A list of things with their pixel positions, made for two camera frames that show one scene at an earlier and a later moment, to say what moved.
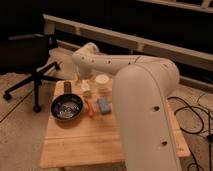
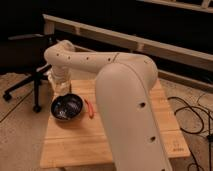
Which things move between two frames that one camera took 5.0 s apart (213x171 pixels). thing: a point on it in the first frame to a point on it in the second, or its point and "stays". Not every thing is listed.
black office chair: (28, 56) stays
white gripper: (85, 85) to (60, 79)
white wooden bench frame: (104, 36) stays
